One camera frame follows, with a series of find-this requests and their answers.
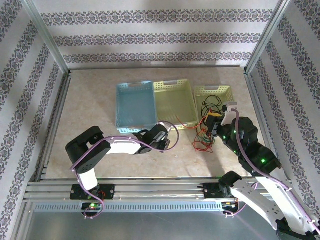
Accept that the aluminium rail below wall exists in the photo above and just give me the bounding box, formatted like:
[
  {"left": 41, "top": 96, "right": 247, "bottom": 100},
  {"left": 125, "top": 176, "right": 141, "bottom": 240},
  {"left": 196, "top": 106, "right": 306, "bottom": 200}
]
[{"left": 67, "top": 63, "right": 247, "bottom": 71}]

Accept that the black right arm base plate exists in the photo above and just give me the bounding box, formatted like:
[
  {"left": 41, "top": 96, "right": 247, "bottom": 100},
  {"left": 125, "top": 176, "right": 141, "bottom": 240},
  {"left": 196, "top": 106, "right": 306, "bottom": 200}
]
[{"left": 203, "top": 182, "right": 241, "bottom": 200}]

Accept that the large yellow perforated basket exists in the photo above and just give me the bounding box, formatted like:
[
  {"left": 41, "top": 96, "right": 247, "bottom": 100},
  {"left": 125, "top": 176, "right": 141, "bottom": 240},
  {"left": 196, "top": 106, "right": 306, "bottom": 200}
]
[{"left": 152, "top": 78, "right": 200, "bottom": 132}]

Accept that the thin red cable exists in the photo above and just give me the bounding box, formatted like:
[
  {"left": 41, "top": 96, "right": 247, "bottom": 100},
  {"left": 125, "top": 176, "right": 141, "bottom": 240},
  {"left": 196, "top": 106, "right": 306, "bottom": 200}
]
[{"left": 175, "top": 115, "right": 216, "bottom": 153}]

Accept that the aluminium frame post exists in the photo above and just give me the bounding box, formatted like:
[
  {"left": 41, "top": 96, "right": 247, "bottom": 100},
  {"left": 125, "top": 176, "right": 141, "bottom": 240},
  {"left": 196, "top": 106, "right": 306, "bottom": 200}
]
[
  {"left": 23, "top": 0, "right": 71, "bottom": 76},
  {"left": 244, "top": 0, "right": 293, "bottom": 76}
]

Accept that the thin black cable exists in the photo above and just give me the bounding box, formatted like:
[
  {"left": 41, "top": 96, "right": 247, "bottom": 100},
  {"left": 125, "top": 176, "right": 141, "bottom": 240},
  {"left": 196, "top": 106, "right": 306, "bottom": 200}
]
[{"left": 201, "top": 94, "right": 226, "bottom": 141}]

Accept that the aluminium cross rail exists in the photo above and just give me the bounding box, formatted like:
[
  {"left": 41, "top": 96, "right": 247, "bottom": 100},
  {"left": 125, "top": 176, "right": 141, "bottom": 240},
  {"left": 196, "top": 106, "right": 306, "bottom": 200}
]
[{"left": 23, "top": 178, "right": 298, "bottom": 202}]

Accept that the grey slotted cable duct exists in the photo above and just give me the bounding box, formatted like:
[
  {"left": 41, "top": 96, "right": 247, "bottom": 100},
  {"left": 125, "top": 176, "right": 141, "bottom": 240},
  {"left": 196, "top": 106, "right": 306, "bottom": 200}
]
[{"left": 32, "top": 201, "right": 226, "bottom": 213}]

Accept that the aluminium side rail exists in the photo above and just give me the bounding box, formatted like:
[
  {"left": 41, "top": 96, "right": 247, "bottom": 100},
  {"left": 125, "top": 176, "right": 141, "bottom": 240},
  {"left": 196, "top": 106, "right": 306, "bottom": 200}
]
[
  {"left": 34, "top": 71, "right": 73, "bottom": 182},
  {"left": 244, "top": 71, "right": 288, "bottom": 182}
]

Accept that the thin green cable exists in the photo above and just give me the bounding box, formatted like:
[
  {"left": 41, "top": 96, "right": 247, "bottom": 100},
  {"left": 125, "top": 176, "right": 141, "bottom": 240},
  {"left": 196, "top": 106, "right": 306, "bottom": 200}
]
[{"left": 197, "top": 132, "right": 216, "bottom": 147}]

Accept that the small controller board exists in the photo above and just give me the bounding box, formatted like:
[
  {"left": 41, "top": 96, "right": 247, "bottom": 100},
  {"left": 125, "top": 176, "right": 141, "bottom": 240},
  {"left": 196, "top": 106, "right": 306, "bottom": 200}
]
[
  {"left": 82, "top": 202, "right": 105, "bottom": 212},
  {"left": 222, "top": 201, "right": 240, "bottom": 210}
]

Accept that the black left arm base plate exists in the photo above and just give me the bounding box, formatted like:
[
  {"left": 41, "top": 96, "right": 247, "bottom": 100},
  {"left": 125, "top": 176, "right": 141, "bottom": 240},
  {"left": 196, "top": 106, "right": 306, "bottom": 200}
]
[{"left": 69, "top": 183, "right": 116, "bottom": 201}]

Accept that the small yellow perforated basket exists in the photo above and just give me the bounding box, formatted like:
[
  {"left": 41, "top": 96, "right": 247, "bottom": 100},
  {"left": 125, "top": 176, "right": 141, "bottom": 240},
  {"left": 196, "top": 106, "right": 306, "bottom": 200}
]
[{"left": 193, "top": 84, "right": 237, "bottom": 131}]

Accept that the grey metal panel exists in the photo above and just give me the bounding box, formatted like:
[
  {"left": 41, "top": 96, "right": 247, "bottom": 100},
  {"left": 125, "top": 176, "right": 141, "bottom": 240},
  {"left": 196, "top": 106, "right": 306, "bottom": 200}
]
[{"left": 14, "top": 202, "right": 306, "bottom": 240}]

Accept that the blue perforated plastic basket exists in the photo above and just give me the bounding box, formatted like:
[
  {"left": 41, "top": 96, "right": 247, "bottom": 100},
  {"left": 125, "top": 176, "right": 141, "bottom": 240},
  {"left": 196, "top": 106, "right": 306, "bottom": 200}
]
[{"left": 115, "top": 79, "right": 158, "bottom": 135}]

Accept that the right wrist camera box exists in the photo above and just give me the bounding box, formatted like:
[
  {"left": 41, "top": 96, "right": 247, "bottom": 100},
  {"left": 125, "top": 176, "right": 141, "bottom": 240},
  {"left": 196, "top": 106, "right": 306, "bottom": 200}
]
[{"left": 222, "top": 101, "right": 240, "bottom": 126}]

